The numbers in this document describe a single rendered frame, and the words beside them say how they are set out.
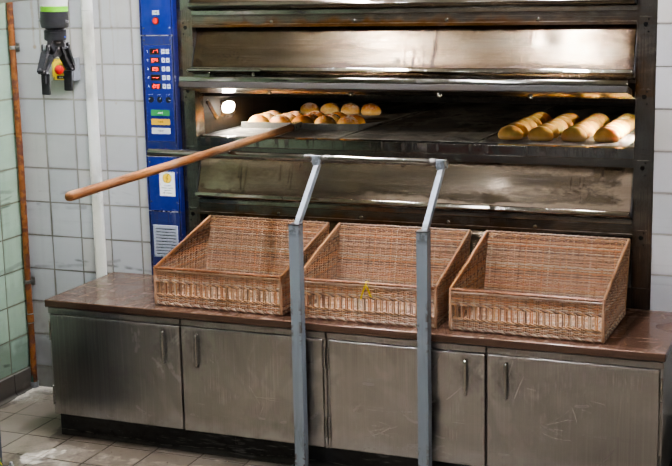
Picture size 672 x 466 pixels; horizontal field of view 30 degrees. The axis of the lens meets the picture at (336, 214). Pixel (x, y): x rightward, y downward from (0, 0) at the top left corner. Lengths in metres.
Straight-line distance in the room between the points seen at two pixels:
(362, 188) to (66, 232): 1.44
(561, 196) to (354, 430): 1.16
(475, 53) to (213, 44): 1.11
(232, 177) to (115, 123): 0.59
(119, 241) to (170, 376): 0.86
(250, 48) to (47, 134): 1.07
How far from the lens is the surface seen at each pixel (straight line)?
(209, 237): 5.27
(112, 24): 5.44
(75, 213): 5.65
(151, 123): 5.34
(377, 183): 4.98
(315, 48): 5.02
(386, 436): 4.63
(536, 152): 4.78
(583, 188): 4.77
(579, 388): 4.37
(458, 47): 4.82
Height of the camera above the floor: 1.79
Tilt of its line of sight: 10 degrees down
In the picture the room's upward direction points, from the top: 1 degrees counter-clockwise
